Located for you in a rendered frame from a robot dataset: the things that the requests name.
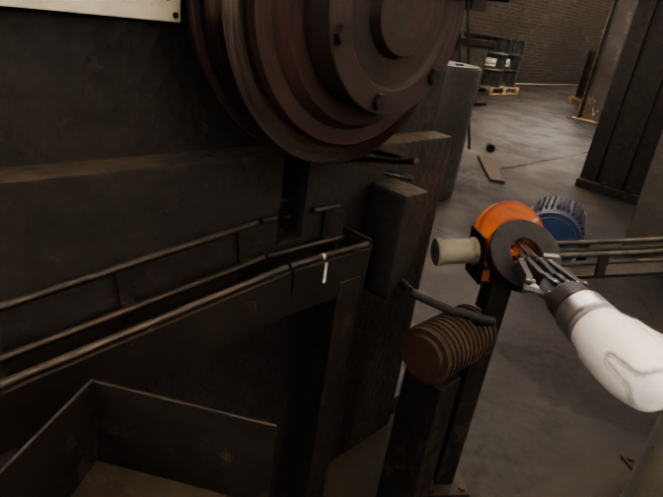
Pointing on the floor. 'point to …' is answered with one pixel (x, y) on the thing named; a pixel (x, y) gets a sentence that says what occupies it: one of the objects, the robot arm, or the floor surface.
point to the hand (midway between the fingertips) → (523, 254)
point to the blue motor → (561, 218)
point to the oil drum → (456, 115)
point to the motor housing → (429, 397)
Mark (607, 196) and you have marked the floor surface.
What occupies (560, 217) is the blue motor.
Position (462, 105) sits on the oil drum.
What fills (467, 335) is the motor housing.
